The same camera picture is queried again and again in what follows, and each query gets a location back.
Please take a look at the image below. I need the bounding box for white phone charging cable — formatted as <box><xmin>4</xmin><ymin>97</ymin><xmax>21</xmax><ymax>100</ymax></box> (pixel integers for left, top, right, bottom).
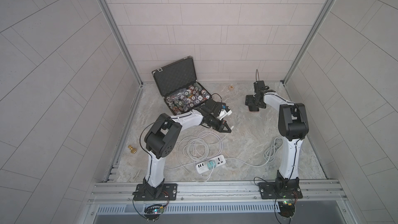
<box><xmin>174</xmin><ymin>125</ymin><xmax>234</xmax><ymax>183</ymax></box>

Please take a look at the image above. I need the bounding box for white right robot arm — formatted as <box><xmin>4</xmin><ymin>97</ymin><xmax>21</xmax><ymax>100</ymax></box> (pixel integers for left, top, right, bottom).
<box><xmin>245</xmin><ymin>80</ymin><xmax>309</xmax><ymax>181</ymax></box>

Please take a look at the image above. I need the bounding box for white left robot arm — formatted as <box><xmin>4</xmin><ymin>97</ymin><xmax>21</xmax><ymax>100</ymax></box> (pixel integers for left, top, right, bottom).
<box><xmin>143</xmin><ymin>99</ymin><xmax>232</xmax><ymax>190</ymax></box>

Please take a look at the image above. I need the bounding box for pink case phone right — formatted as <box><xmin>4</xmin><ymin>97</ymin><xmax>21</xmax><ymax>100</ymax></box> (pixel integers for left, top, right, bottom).
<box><xmin>248</xmin><ymin>105</ymin><xmax>259</xmax><ymax>113</ymax></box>

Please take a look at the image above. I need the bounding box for green plug adapter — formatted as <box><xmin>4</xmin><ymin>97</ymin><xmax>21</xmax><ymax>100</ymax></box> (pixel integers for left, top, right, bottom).
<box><xmin>207</xmin><ymin>160</ymin><xmax>217</xmax><ymax>170</ymax></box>

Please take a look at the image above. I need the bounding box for white power strip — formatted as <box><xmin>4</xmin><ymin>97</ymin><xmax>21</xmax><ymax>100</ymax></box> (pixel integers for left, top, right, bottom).
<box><xmin>195</xmin><ymin>155</ymin><xmax>227</xmax><ymax>174</ymax></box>

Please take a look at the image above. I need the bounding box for black open carrying case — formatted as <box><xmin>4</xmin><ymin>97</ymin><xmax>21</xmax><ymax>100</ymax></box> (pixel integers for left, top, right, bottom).
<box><xmin>152</xmin><ymin>56</ymin><xmax>211</xmax><ymax>115</ymax></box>

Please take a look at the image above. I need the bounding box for small brass object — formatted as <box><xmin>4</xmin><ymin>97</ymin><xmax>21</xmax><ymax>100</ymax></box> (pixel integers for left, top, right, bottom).
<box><xmin>128</xmin><ymin>145</ymin><xmax>137</xmax><ymax>153</ymax></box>

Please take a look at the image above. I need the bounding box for grey power strip cord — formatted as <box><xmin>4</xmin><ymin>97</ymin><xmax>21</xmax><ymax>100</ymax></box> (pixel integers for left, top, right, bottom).
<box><xmin>225</xmin><ymin>136</ymin><xmax>284</xmax><ymax>168</ymax></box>

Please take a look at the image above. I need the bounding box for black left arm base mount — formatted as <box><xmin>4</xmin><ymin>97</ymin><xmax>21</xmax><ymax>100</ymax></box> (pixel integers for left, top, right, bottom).
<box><xmin>133</xmin><ymin>183</ymin><xmax>178</xmax><ymax>201</ymax></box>

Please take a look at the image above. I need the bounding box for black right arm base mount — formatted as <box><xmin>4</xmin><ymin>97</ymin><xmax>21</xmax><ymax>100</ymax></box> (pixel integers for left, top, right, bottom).
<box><xmin>257</xmin><ymin>178</ymin><xmax>303</xmax><ymax>200</ymax></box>

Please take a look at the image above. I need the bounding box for aluminium front rail frame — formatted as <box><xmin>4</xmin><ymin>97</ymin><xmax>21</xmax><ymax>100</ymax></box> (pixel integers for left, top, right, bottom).
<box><xmin>78</xmin><ymin>179</ymin><xmax>357</xmax><ymax>224</ymax></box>

